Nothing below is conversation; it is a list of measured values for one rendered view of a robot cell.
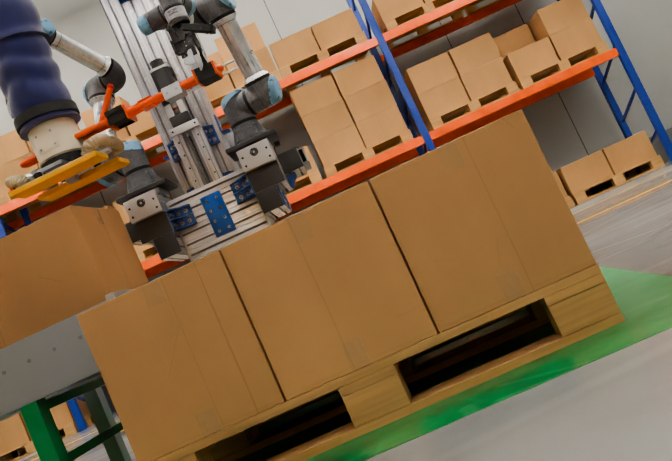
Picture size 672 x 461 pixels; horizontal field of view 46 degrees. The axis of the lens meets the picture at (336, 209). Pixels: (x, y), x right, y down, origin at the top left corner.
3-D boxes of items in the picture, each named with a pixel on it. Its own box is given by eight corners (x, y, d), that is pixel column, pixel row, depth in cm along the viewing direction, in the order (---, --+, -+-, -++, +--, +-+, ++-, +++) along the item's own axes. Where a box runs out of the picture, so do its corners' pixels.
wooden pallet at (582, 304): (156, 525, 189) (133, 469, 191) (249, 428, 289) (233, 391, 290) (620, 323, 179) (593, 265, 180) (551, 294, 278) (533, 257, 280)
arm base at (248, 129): (239, 153, 341) (230, 132, 342) (271, 139, 341) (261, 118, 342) (234, 147, 326) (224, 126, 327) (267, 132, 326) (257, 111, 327)
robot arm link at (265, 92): (259, 113, 340) (197, -2, 331) (289, 97, 336) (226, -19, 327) (252, 117, 329) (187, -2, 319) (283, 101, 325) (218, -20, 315)
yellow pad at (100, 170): (38, 200, 285) (33, 188, 285) (51, 202, 295) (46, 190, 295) (119, 161, 281) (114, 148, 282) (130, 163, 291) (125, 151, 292)
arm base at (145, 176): (135, 200, 340) (126, 179, 341) (167, 185, 340) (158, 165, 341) (125, 196, 325) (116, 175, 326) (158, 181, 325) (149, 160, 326)
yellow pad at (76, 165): (9, 197, 266) (4, 184, 267) (25, 199, 276) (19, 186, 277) (96, 155, 263) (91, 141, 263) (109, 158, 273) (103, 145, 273)
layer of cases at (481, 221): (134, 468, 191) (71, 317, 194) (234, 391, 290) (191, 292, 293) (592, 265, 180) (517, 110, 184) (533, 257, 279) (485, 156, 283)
